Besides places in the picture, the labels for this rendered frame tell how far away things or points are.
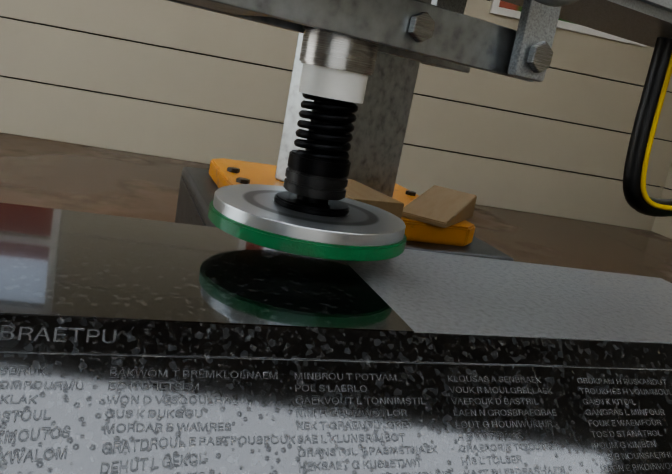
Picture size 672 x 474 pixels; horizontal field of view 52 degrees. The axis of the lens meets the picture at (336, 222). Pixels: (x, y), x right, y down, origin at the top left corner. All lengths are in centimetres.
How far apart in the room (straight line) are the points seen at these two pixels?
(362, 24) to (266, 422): 38
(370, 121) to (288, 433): 96
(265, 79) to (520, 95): 257
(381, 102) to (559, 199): 628
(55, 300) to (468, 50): 48
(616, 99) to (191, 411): 740
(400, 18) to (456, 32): 8
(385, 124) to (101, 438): 106
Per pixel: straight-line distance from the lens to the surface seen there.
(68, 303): 55
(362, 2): 68
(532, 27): 80
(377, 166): 145
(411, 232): 132
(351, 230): 67
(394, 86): 144
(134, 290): 59
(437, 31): 74
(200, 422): 51
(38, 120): 672
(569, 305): 81
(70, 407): 51
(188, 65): 653
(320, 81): 71
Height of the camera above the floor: 102
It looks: 12 degrees down
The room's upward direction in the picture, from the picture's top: 11 degrees clockwise
